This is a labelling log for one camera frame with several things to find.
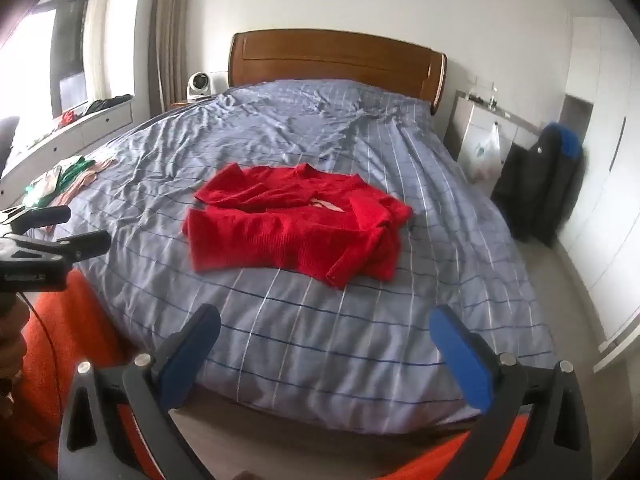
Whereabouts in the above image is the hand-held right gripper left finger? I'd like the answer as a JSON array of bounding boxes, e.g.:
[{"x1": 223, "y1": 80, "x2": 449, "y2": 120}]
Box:
[{"x1": 57, "y1": 304, "x2": 222, "y2": 480}]

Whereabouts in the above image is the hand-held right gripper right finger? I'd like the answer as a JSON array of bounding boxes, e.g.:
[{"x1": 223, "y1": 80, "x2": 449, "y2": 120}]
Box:
[{"x1": 430, "y1": 304, "x2": 593, "y2": 480}]

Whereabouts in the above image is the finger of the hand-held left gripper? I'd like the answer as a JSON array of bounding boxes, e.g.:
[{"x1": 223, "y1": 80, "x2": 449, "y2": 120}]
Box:
[
  {"x1": 0, "y1": 230, "x2": 112, "y2": 266},
  {"x1": 0, "y1": 204, "x2": 72, "y2": 234}
]

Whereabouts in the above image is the red knit sweater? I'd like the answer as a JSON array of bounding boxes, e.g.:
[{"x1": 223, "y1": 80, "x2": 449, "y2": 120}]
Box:
[{"x1": 181, "y1": 162, "x2": 414, "y2": 291}]

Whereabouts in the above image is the dark clothes pile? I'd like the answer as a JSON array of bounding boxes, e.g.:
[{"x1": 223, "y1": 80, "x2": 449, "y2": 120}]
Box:
[{"x1": 82, "y1": 94, "x2": 133, "y2": 115}]

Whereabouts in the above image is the person's left hand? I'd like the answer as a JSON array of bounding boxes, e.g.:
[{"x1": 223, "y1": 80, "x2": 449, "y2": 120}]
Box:
[{"x1": 0, "y1": 305, "x2": 27, "y2": 416}]

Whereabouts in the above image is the orange clothing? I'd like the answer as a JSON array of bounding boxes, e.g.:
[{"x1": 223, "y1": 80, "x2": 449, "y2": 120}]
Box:
[{"x1": 10, "y1": 267, "x2": 531, "y2": 480}]

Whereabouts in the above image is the green garment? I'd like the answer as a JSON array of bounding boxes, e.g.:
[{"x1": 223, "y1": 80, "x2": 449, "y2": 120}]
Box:
[{"x1": 25, "y1": 156, "x2": 96, "y2": 208}]

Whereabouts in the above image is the pink garment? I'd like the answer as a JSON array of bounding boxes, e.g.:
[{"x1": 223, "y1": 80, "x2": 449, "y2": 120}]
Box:
[{"x1": 37, "y1": 157, "x2": 118, "y2": 233}]

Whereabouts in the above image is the white window seat cabinet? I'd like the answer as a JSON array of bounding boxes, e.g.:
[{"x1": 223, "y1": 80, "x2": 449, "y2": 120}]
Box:
[{"x1": 0, "y1": 95, "x2": 135, "y2": 196}]

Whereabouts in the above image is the bed with grey striped cover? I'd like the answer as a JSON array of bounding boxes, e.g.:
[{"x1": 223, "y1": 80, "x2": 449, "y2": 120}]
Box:
[{"x1": 0, "y1": 79, "x2": 558, "y2": 436}]

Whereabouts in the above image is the black jacket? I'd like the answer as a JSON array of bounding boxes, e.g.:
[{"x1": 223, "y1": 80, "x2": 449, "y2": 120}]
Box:
[{"x1": 491, "y1": 122, "x2": 583, "y2": 247}]

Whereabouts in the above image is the small white fan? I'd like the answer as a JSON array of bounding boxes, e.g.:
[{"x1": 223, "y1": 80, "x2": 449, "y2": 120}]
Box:
[{"x1": 186, "y1": 72, "x2": 211, "y2": 100}]

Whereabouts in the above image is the white plastic bag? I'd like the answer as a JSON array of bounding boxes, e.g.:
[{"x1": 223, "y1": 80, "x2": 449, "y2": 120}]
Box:
[{"x1": 467, "y1": 121, "x2": 501, "y2": 182}]

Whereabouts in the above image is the beige curtain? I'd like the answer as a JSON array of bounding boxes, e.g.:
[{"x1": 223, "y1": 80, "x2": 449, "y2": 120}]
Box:
[{"x1": 150, "y1": 0, "x2": 193, "y2": 116}]

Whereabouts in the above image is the white dresser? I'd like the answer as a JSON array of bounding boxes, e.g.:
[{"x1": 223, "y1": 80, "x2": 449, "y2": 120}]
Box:
[{"x1": 445, "y1": 89, "x2": 546, "y2": 183}]

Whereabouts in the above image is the white wardrobe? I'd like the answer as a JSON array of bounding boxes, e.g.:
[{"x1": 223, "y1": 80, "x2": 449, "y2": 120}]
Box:
[{"x1": 557, "y1": 15, "x2": 640, "y2": 371}]

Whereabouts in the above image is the blue cloth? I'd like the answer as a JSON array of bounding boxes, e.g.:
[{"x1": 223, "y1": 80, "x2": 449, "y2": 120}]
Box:
[{"x1": 547, "y1": 122, "x2": 583, "y2": 161}]

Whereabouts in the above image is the wooden headboard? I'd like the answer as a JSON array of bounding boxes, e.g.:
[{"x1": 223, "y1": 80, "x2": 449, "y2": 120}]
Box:
[{"x1": 228, "y1": 29, "x2": 447, "y2": 116}]

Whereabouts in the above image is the thin black cable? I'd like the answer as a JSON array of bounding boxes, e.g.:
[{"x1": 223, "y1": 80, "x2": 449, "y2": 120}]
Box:
[{"x1": 19, "y1": 294, "x2": 66, "y2": 411}]

